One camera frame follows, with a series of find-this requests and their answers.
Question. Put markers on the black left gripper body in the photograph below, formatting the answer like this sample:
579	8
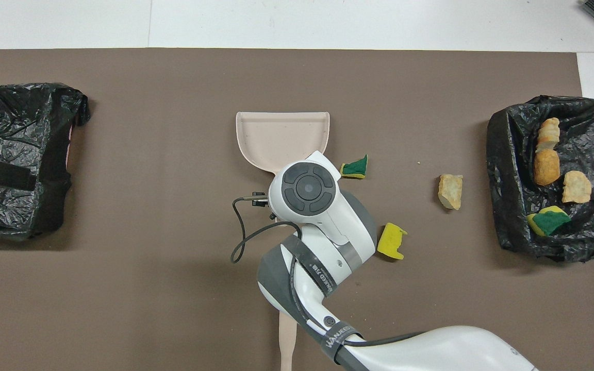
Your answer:
3	178

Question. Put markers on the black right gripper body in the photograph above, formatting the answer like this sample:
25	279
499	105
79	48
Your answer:
261	202

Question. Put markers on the beige plastic dustpan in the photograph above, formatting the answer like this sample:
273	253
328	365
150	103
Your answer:
281	139

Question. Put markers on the green yellow sponge piece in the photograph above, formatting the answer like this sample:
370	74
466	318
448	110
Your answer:
548	221
355	167

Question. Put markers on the beige hand brush black bristles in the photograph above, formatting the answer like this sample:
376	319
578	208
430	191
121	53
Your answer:
287	345

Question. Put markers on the pale yellow bread chunk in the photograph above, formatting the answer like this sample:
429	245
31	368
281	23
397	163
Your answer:
450	191

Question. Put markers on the brown fried nugget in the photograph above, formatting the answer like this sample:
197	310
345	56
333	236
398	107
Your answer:
546	167

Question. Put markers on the striped croissant piece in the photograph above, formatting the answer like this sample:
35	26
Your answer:
548	134

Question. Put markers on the light toasted bread chunk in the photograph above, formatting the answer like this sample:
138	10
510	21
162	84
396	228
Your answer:
576	186

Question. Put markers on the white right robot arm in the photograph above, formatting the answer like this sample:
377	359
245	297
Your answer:
317	242

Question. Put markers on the black bag lined trash bin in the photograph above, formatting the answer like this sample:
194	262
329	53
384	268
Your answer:
13	118
513	154

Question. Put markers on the brown table mat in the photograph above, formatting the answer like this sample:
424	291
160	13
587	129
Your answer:
173	309

